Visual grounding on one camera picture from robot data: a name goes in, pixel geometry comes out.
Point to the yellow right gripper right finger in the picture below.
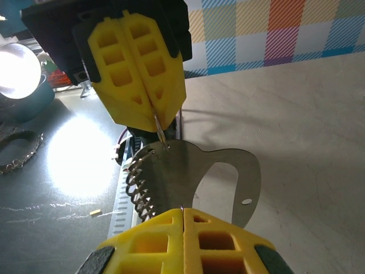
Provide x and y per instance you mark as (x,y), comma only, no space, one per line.
(194,231)

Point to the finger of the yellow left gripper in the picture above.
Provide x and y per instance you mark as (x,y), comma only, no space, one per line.
(171,94)
(128,102)

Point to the tiny yellow stick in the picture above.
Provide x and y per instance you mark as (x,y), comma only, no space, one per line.
(95,212)

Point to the teal round container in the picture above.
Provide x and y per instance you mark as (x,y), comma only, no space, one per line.
(42,97)

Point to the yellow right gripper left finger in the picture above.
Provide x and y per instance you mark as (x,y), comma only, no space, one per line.
(171,228)

